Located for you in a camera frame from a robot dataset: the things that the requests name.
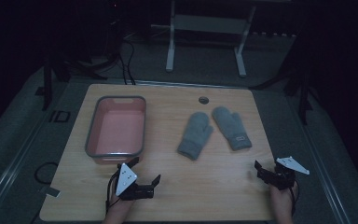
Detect black hanging cables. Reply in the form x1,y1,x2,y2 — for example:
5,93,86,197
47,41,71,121
117,36,137,86

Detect black metal stand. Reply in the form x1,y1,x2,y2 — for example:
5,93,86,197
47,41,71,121
41,55,101,112
282,61,313,126

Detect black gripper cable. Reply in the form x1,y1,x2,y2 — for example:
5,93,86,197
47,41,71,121
104,170,121,217
288,179,301,217

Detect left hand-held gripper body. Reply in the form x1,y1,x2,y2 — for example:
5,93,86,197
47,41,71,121
115,162,155,202

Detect pink basin with grey rim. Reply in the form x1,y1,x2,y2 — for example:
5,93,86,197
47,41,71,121
84,95,147,165

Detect white metal desk frame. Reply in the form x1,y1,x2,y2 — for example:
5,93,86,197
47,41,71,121
165,0,257,78

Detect person's right hand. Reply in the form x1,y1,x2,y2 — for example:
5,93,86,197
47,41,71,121
269,184,300,224

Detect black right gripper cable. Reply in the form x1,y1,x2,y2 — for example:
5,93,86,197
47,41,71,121
288,179,301,217

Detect black tape floor marking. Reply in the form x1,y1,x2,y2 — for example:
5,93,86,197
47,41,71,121
48,109,72,123

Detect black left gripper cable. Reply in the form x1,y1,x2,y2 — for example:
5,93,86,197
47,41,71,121
104,170,121,217

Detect person's left hand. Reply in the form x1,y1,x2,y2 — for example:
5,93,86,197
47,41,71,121
102,191,136,224

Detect grey mitten with label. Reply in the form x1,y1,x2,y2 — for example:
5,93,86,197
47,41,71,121
211,105,253,152

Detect black looped floor cable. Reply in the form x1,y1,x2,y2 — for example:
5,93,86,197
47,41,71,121
34,161,60,186

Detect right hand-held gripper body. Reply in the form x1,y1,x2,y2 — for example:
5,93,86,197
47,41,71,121
268,156,310,191

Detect plain grey mitten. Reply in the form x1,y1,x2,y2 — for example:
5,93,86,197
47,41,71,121
176,111,214,161

